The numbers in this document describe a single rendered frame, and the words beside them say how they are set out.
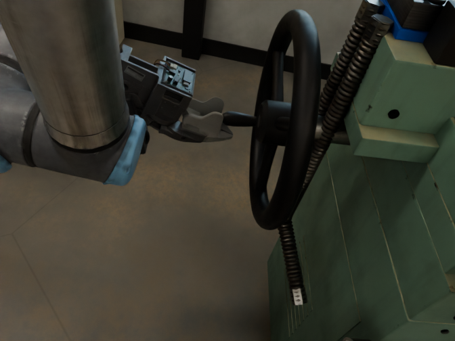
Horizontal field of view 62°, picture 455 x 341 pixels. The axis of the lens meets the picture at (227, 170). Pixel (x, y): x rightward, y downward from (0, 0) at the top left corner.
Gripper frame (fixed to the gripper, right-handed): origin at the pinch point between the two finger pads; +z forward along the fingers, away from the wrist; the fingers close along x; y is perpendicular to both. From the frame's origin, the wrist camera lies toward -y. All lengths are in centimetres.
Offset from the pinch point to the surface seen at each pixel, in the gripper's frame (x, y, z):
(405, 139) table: -13.9, 21.7, 12.9
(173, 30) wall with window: 139, -64, -1
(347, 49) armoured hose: -3.7, 23.6, 4.9
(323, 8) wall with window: 130, -14, 57
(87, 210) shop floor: 30, -80, -13
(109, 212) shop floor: 30, -77, -6
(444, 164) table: -16.7, 22.5, 17.0
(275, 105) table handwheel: -6.8, 14.0, 0.6
